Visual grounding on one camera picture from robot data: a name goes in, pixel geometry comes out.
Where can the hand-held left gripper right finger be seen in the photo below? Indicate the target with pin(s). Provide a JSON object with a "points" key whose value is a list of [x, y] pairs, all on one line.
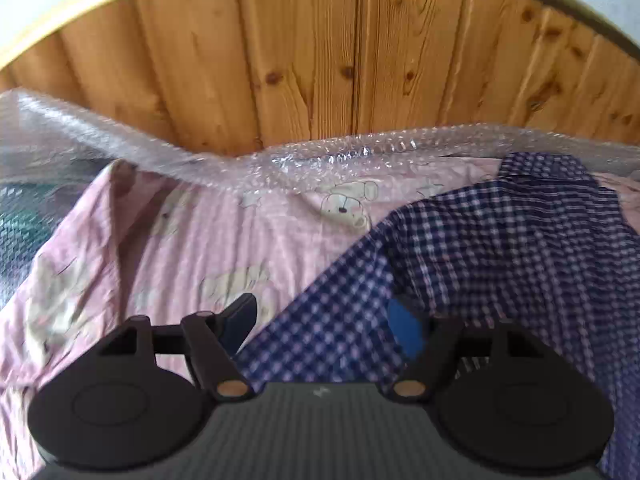
{"points": [[406, 331]]}

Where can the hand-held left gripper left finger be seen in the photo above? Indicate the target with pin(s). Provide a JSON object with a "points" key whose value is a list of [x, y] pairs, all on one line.
{"points": [[240, 321]]}

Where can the navy plaid shirt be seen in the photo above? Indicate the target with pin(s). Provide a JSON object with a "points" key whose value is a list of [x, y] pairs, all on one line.
{"points": [[500, 260]]}

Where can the pink bear print blanket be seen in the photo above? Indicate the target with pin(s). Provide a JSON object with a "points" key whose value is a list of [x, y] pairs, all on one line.
{"points": [[165, 240]]}

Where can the clear bubble wrap sheet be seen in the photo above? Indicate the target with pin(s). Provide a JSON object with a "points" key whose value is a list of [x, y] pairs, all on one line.
{"points": [[280, 165]]}

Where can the green patterned bedding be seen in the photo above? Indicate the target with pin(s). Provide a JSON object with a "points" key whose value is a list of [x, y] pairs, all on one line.
{"points": [[22, 230]]}

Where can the wooden headboard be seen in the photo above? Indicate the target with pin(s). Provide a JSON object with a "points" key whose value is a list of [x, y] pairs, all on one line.
{"points": [[320, 60]]}

